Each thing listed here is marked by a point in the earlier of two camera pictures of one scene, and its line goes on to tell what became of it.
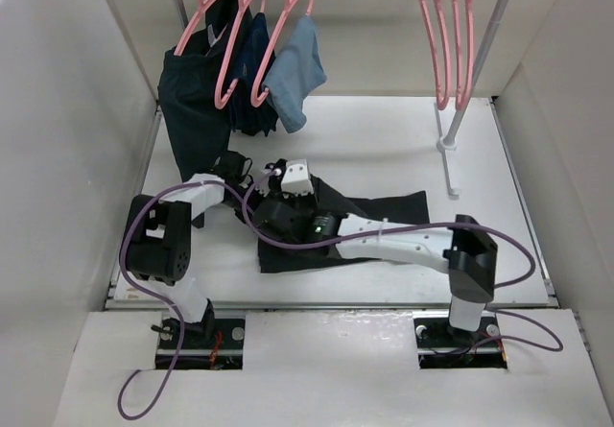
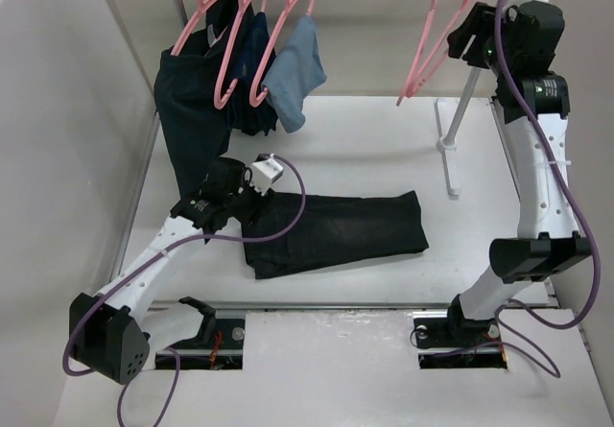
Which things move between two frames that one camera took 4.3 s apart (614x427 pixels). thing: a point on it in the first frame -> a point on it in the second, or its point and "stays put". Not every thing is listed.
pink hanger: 431,38 -> 427,22
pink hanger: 220,103 stays put
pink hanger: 463,32 -> 437,43
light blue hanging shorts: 297,70 stays put
